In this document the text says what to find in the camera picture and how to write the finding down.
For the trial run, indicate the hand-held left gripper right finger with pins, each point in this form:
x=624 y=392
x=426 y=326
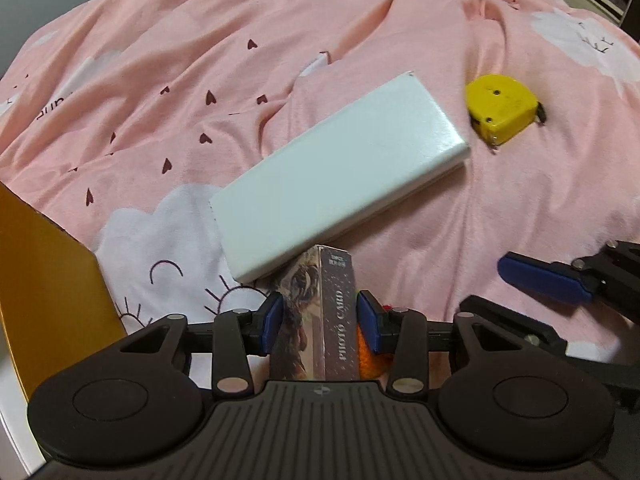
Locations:
x=367 y=325

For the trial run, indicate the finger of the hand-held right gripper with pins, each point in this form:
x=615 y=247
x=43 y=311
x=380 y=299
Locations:
x=530 y=332
x=540 y=275

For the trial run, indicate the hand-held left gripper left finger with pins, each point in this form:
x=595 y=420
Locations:
x=272 y=322

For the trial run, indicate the brown printed card box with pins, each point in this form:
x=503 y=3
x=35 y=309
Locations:
x=315 y=320

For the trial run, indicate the orange cardboard box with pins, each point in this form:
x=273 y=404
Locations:
x=45 y=270

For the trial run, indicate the long white box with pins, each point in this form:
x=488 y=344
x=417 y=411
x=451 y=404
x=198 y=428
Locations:
x=340 y=170

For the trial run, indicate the yellow tape measure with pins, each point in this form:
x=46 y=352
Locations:
x=500 y=105

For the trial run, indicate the pink printed blanket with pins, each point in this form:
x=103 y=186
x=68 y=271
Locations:
x=200 y=50

